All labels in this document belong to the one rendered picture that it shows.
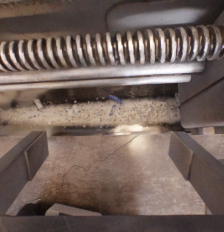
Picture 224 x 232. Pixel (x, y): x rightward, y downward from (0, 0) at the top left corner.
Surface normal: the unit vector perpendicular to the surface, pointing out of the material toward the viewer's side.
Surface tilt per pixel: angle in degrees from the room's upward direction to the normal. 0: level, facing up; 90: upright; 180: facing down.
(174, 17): 90
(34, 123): 0
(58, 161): 0
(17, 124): 0
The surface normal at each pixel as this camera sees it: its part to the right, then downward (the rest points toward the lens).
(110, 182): -0.09, -0.12
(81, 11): 0.02, 0.99
